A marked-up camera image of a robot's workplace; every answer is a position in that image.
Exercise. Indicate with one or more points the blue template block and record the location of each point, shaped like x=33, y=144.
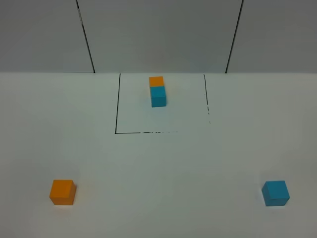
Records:
x=158, y=96

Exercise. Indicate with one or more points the orange template block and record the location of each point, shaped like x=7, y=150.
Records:
x=156, y=81

